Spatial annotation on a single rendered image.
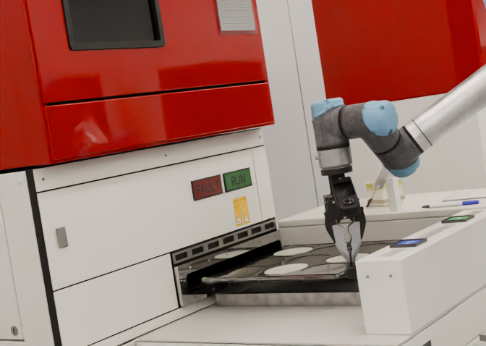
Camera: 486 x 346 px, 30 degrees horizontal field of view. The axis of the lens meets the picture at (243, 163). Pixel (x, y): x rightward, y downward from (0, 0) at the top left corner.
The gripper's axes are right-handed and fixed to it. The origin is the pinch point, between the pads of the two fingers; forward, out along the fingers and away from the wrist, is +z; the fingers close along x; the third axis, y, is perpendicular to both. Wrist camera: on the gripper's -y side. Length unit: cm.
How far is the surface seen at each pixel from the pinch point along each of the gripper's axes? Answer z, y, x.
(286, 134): -20, 330, -4
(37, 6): -62, -24, 55
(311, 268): 1.4, 1.1, 9.0
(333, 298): 7.6, -4.9, 5.4
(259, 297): 7.1, 6.2, 21.4
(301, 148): -10, 341, -12
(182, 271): -1.5, 7.0, 38.1
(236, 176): -19.5, 30.5, 22.8
